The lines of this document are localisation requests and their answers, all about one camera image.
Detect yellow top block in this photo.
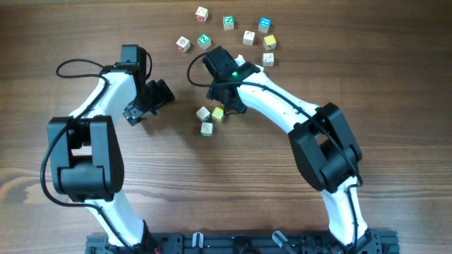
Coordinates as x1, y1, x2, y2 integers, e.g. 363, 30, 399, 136
211, 107, 225, 123

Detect yellow block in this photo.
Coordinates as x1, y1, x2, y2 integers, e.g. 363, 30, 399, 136
263, 35, 277, 50
211, 107, 225, 123

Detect green V block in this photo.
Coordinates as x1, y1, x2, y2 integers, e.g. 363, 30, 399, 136
196, 107, 211, 122

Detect green-edged wooden block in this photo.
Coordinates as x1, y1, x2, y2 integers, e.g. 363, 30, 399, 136
201, 122, 213, 137

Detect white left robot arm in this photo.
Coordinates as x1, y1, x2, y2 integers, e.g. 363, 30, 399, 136
40, 44, 174, 253

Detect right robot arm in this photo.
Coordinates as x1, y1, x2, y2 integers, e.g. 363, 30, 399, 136
202, 47, 368, 251

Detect green Z block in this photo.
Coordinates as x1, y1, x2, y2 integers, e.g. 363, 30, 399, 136
197, 34, 212, 50

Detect white block number two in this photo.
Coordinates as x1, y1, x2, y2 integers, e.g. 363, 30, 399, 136
243, 30, 255, 45

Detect white block red side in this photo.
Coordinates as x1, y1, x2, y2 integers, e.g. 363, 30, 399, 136
176, 36, 191, 53

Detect green N block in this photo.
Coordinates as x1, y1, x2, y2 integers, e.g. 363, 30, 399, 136
222, 16, 234, 30

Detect white O block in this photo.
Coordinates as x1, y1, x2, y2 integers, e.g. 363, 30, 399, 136
262, 53, 275, 66

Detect red-sided block far back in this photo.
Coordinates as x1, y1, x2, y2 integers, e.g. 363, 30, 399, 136
195, 6, 208, 23

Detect yellow block right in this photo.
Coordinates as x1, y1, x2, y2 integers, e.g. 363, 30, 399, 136
263, 35, 277, 50

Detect blue top block right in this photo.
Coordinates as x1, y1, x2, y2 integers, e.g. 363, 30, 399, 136
258, 17, 271, 33

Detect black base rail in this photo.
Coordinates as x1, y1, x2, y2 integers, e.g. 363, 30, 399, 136
84, 231, 401, 254

